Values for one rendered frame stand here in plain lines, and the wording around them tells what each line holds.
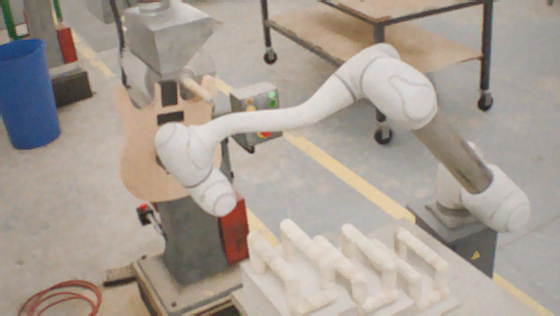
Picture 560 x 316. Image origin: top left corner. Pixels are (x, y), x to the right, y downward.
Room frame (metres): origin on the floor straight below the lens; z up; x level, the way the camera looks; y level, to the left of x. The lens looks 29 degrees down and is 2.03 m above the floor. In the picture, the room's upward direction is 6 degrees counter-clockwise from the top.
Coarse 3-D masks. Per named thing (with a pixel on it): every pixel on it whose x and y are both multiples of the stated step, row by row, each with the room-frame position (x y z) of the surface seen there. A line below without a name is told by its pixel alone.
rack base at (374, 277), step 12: (360, 264) 1.23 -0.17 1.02; (336, 276) 1.19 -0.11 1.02; (372, 276) 1.18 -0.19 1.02; (348, 288) 1.14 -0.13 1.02; (372, 288) 1.13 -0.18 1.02; (396, 300) 1.08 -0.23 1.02; (408, 300) 1.08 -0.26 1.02; (372, 312) 1.05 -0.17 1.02; (384, 312) 1.05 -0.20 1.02; (396, 312) 1.05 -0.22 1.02; (408, 312) 1.06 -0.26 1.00
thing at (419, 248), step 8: (400, 232) 1.30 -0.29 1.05; (408, 232) 1.30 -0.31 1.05; (400, 240) 1.29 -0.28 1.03; (408, 240) 1.27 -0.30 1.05; (416, 240) 1.26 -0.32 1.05; (416, 248) 1.24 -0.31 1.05; (424, 248) 1.22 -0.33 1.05; (424, 256) 1.21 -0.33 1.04; (432, 256) 1.19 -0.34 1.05; (432, 264) 1.18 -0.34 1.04; (440, 264) 1.16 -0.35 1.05
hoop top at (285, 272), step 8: (256, 232) 1.15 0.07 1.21; (248, 240) 1.14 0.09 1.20; (256, 240) 1.12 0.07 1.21; (264, 240) 1.12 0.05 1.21; (256, 248) 1.10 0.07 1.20; (264, 248) 1.09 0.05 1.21; (272, 248) 1.08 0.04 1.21; (264, 256) 1.07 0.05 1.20; (272, 256) 1.05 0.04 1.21; (280, 256) 1.06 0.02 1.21; (272, 264) 1.04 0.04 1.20; (280, 264) 1.03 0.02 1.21; (288, 264) 1.03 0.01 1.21; (280, 272) 1.01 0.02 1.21; (288, 272) 1.00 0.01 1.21; (288, 280) 0.98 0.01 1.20; (296, 280) 0.98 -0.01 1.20
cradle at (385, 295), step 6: (396, 288) 1.09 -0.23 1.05; (378, 294) 1.07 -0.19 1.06; (384, 294) 1.07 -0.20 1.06; (390, 294) 1.07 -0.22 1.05; (396, 294) 1.08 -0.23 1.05; (366, 300) 1.06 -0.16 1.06; (372, 300) 1.06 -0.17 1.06; (378, 300) 1.06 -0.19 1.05; (384, 300) 1.06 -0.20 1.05; (390, 300) 1.07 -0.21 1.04; (360, 306) 1.04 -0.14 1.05; (366, 306) 1.04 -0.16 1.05; (372, 306) 1.05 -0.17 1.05; (378, 306) 1.05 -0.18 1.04; (360, 312) 1.04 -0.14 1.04; (366, 312) 1.04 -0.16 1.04
